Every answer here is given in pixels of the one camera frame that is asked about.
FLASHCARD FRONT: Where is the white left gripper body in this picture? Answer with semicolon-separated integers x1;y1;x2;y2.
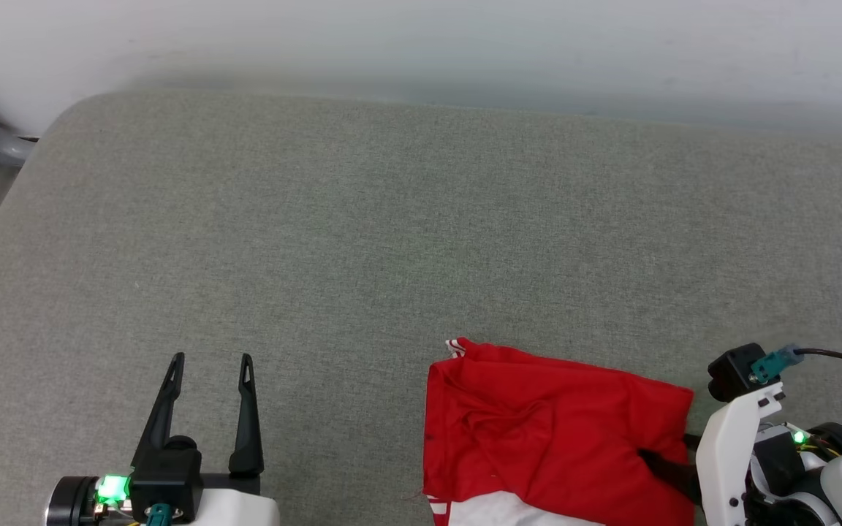
172;473;281;526

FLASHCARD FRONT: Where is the grey fabric sofa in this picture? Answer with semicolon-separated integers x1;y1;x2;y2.
0;89;842;526

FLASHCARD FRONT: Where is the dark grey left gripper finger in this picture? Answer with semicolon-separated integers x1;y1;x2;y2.
131;352;186;468
228;354;265;477

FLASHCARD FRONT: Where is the teal right camera connector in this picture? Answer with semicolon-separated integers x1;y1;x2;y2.
750;345;805;384

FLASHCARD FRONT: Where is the black right camera cable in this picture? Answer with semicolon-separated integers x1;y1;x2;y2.
794;348;842;370

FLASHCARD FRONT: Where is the red Bulls 23 jersey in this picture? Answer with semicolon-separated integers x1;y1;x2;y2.
421;336;699;526

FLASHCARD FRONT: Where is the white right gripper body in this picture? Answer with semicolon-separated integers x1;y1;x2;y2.
695;381;787;526

